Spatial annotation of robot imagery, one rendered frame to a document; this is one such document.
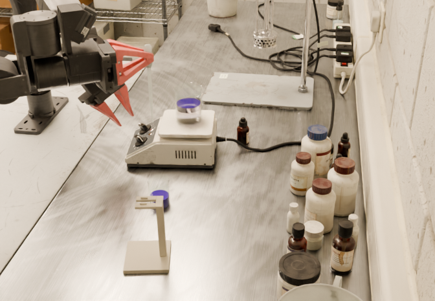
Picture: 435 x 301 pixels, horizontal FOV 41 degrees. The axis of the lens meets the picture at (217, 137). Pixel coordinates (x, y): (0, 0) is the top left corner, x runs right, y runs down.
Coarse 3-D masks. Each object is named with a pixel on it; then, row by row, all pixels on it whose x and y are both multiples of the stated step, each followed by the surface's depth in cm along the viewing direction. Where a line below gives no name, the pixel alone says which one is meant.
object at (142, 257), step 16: (144, 208) 98; (160, 208) 99; (160, 224) 101; (160, 240) 103; (128, 256) 105; (144, 256) 105; (160, 256) 105; (128, 272) 102; (144, 272) 102; (160, 272) 102
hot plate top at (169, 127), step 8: (168, 112) 137; (208, 112) 136; (168, 120) 133; (208, 120) 133; (160, 128) 130; (168, 128) 130; (176, 128) 130; (184, 128) 130; (192, 128) 130; (200, 128) 130; (208, 128) 130; (160, 136) 128; (168, 136) 128; (176, 136) 128; (184, 136) 128; (192, 136) 127; (200, 136) 127; (208, 136) 127
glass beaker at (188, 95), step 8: (176, 88) 130; (184, 88) 132; (192, 88) 132; (200, 88) 130; (176, 96) 128; (184, 96) 127; (192, 96) 127; (200, 96) 129; (176, 104) 129; (184, 104) 128; (192, 104) 128; (200, 104) 130; (176, 112) 130; (184, 112) 129; (192, 112) 129; (200, 112) 130; (176, 120) 132; (184, 120) 130; (192, 120) 130; (200, 120) 131
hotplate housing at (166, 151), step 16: (160, 144) 128; (176, 144) 128; (192, 144) 128; (208, 144) 128; (128, 160) 131; (144, 160) 131; (160, 160) 130; (176, 160) 130; (192, 160) 130; (208, 160) 130
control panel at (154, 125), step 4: (156, 120) 139; (148, 124) 139; (152, 124) 138; (156, 124) 137; (152, 128) 135; (156, 128) 135; (136, 132) 140; (148, 132) 135; (152, 132) 134; (144, 136) 135; (148, 136) 133; (152, 136) 132; (132, 140) 137; (136, 140) 135; (148, 140) 131; (152, 140) 130; (132, 144) 135; (144, 144) 130; (132, 148) 133; (136, 148) 131; (128, 152) 132; (132, 152) 131
